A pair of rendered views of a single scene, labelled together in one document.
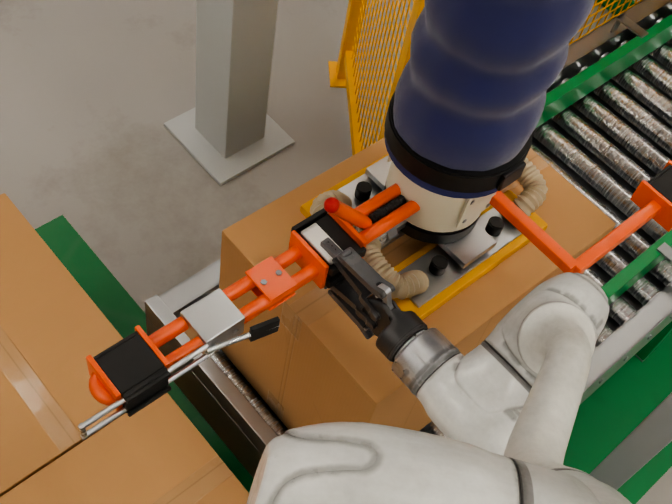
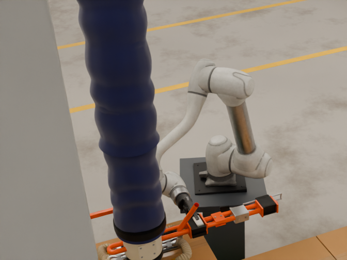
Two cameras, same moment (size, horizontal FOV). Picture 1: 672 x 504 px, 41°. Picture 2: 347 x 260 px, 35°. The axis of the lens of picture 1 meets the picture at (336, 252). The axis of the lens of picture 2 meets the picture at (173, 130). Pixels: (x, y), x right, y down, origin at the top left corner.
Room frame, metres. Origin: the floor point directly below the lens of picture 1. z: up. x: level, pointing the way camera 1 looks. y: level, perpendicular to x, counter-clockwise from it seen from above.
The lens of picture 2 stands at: (2.40, 1.07, 2.74)
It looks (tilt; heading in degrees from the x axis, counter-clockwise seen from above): 31 degrees down; 215
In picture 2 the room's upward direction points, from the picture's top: 5 degrees counter-clockwise
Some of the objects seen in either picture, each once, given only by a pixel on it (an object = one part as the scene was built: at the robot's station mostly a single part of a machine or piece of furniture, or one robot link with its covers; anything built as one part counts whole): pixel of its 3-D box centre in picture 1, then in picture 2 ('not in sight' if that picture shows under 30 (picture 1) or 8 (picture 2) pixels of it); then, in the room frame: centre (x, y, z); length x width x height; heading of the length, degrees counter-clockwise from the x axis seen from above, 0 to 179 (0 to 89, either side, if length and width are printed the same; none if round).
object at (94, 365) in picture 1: (128, 368); (266, 206); (0.53, 0.24, 1.08); 0.08 x 0.07 x 0.05; 142
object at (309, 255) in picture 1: (326, 247); (195, 225); (0.80, 0.02, 1.08); 0.10 x 0.08 x 0.06; 52
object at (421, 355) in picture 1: (424, 359); (180, 196); (0.65, -0.16, 1.07); 0.09 x 0.06 x 0.09; 142
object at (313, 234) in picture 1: (322, 243); (198, 221); (0.79, 0.02, 1.10); 0.07 x 0.03 x 0.01; 52
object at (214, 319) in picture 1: (212, 322); (239, 214); (0.63, 0.15, 1.07); 0.07 x 0.07 x 0.04; 52
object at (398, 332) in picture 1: (389, 323); (186, 205); (0.69, -0.10, 1.07); 0.09 x 0.07 x 0.08; 52
